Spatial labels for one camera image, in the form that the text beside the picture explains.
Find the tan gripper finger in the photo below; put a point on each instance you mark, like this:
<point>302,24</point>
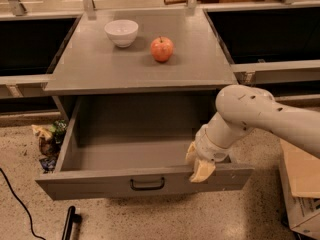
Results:
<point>202,170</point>
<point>191,154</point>

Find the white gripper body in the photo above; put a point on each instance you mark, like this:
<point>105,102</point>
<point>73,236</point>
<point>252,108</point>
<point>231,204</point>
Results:
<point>209,148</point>

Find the grey top drawer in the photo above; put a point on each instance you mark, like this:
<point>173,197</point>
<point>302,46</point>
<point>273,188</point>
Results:
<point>135,145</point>

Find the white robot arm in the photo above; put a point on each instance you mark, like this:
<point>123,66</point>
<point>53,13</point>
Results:
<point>239,109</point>

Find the grey drawer cabinet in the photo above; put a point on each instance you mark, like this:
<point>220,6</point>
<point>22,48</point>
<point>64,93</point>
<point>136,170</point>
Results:
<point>92,65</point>

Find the cardboard box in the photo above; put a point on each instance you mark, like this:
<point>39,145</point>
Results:
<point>300,177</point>

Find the red apple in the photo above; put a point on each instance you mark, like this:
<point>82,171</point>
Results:
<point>161,49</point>

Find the green snack bag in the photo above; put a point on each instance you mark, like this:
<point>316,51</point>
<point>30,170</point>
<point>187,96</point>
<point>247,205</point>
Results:
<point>58,130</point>

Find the white ceramic bowl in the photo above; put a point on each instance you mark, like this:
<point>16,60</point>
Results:
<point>122,32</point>

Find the blue snack bag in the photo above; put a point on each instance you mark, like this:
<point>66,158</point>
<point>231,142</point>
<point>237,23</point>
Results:
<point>48,164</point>

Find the brown snack bag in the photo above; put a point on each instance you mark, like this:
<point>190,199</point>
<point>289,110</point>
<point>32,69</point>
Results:
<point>47,145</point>

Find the black handle on floor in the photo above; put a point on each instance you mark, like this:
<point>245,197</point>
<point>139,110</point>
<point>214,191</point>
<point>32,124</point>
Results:
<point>71,218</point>

